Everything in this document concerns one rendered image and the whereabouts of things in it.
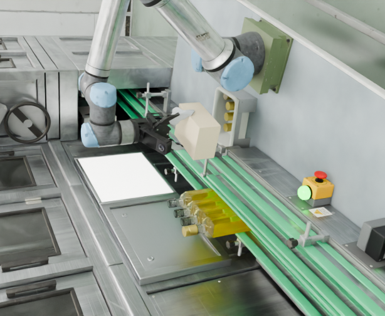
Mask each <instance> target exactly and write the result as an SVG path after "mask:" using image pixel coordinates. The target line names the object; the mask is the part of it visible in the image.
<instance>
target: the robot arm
mask: <svg viewBox="0 0 385 316"><path fill-rule="evenodd" d="M139 1H140V2H141V3H142V4H143V5H144V6H145V7H147V8H155V9H156V11H157V12H158V13H159V14H160V15H161V16H162V17H163V18H164V19H165V20H166V21H167V22H168V23H169V24H170V25H171V26H172V27H173V28H174V29H175V30H176V31H177V32H178V34H179V35H180V36H181V37H182V38H183V39H184V40H185V41H186V42H187V43H188V44H189V46H190V47H191V48H192V49H191V63H192V67H193V69H194V71H196V72H200V73H201V72H207V73H208V74H209V75H210V76H211V77H213V78H214V79H215V80H216V81H217V82H218V83H219V84H220V85H221V86H222V87H223V88H224V89H226V90H228V91H230V92H236V91H240V90H242V89H243V88H244V87H246V86H247V85H248V84H249V82H251V79H252V78H253V75H257V74H258V73H259V72H260V71H261V69H262V67H263V64H264V60H265V45H264V42H263V39H262V37H261V35H260V34H259V33H257V32H256V31H249V32H245V33H243V34H240V35H238V36H233V37H225V36H220V35H219V34H218V33H217V32H216V31H215V29H214V28H213V27H212V26H211V25H210V24H209V23H208V22H207V20H206V19H205V18H204V17H203V15H202V14H201V13H200V12H199V11H198V10H197V9H196V8H195V6H194V5H193V4H192V3H191V2H190V0H139ZM129 2H130V0H103V1H102V5H101V8H100V13H99V15H98V20H97V25H96V28H95V32H94V35H93V40H92V45H91V48H90V52H89V55H88V60H87V64H86V67H85V72H84V73H82V74H81V76H80V77H79V79H78V85H79V88H80V91H81V92H82V94H83V95H84V97H85V99H86V101H87V103H88V104H89V106H90V120H89V122H87V123H84V124H82V127H81V137H82V142H83V145H84V146H85V147H105V146H112V145H125V144H133V143H138V141H140V142H142V143H143V144H145V145H147V146H149V147H151V148H152V149H154V150H156V151H158V152H160V153H161V154H163V155H166V154H168V153H170V152H171V150H184V149H185V148H184V146H183V145H181V144H180V143H178V142H175V141H174V140H173V139H170V137H169V131H170V130H171V128H170V127H169V126H168V125H169V124H172V125H177V124H178V123H179V122H180V121H181V120H184V119H186V118H187V117H189V116H191V115H192V114H193V113H194V112H195V110H182V109H181V108H179V107H176V108H174V109H172V114H171V115H166V116H165V117H164V116H163V114H162V113H161V112H158V113H147V114H146V118H132V119H129V120H120V121H115V109H116V102H117V90H116V88H115V87H114V86H113V85H111V84H109V83H107V81H108V77H109V74H110V70H111V67H112V63H113V59H114V56H115V52H116V49H117V45H118V42H119V38H120V34H121V31H122V27H123V24H124V20H125V16H126V13H127V9H128V6H129ZM152 114H159V115H157V116H152ZM155 117H156V118H155ZM160 117H161V118H160Z"/></svg>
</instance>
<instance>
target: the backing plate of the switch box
mask: <svg viewBox="0 0 385 316"><path fill-rule="evenodd" d="M357 242H358V241H355V242H351V243H346V244H343V245H342V246H343V247H344V248H346V249H347V250H348V251H350V252H351V253H352V254H353V255H354V256H355V257H356V258H358V259H359V260H360V261H361V262H363V264H365V265H366V266H367V267H368V268H369V269H370V270H372V269H375V268H379V267H382V266H385V260H384V261H379V262H376V261H375V260H373V259H372V258H371V257H370V256H369V255H367V254H366V253H365V251H362V250H361V249H360V248H359V247H358V246H357Z"/></svg>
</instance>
